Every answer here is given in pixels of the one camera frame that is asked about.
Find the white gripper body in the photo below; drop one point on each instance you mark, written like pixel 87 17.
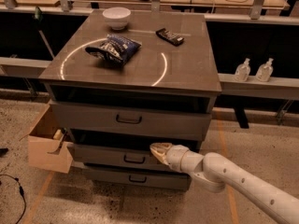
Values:
pixel 175 156

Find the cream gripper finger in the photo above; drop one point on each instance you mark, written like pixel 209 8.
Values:
pixel 159 151

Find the grey drawer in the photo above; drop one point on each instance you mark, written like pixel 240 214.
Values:
pixel 138 178
pixel 112 119
pixel 117 157

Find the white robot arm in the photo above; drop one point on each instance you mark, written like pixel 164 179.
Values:
pixel 213 172

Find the grey top drawer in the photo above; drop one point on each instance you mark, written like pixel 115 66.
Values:
pixel 112 119

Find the grey bottom drawer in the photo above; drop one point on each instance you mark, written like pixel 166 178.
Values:
pixel 138 178

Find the grey drawer cabinet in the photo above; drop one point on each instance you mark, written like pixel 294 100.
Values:
pixel 159 76

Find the blue chip bag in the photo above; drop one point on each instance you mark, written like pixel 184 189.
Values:
pixel 115 49

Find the clear sanitizer bottle left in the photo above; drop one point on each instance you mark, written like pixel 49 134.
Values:
pixel 242 71

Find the clear sanitizer bottle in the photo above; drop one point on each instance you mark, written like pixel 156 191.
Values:
pixel 265 71
pixel 242 71

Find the cardboard box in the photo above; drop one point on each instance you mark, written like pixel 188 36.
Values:
pixel 47 143

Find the dark snack bar packet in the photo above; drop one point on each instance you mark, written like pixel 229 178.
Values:
pixel 170 37

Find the clear sanitizer bottle right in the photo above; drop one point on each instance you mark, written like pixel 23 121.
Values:
pixel 265 71

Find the white ceramic bowl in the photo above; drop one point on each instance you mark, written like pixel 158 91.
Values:
pixel 117 17

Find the grey metal rail shelf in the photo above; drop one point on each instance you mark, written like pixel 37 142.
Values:
pixel 275 88

